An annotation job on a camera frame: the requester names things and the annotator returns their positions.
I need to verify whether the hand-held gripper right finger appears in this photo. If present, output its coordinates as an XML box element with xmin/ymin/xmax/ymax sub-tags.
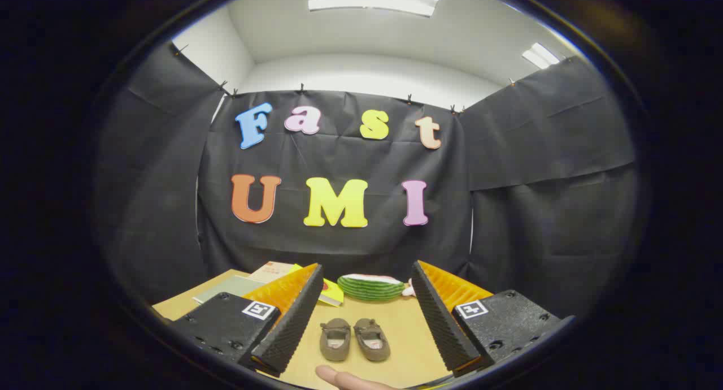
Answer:
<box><xmin>411</xmin><ymin>260</ymin><xmax>577</xmax><ymax>378</ymax></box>

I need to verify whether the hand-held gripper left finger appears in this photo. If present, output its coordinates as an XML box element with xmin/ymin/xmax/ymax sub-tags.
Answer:
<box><xmin>169</xmin><ymin>263</ymin><xmax>324</xmax><ymax>378</ymax></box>

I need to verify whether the brown fuzzy shoe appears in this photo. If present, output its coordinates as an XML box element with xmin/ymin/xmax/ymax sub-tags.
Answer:
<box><xmin>354</xmin><ymin>318</ymin><xmax>391</xmax><ymax>362</ymax></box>
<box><xmin>320</xmin><ymin>318</ymin><xmax>352</xmax><ymax>362</ymax></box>

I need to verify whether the pale green fabric storage box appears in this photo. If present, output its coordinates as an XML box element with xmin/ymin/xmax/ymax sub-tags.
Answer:
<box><xmin>193</xmin><ymin>274</ymin><xmax>266</xmax><ymax>305</ymax></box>

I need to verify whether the yellow book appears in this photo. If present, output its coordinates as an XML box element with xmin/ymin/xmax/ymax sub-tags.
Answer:
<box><xmin>289</xmin><ymin>264</ymin><xmax>344</xmax><ymax>307</ymax></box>

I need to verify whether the beige book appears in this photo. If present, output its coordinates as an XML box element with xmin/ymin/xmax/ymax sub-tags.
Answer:
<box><xmin>249</xmin><ymin>261</ymin><xmax>303</xmax><ymax>284</ymax></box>

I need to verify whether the watermelon slice plush toy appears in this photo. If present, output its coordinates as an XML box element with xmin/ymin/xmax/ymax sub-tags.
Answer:
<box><xmin>337</xmin><ymin>274</ymin><xmax>406</xmax><ymax>301</ymax></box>

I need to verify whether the row of small cloth clips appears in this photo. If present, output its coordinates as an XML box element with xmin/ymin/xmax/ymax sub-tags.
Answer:
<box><xmin>172</xmin><ymin>42</ymin><xmax>517</xmax><ymax>115</ymax></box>

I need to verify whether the small ceiling light panel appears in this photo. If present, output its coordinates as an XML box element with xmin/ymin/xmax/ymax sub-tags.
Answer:
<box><xmin>522</xmin><ymin>42</ymin><xmax>561</xmax><ymax>70</ymax></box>

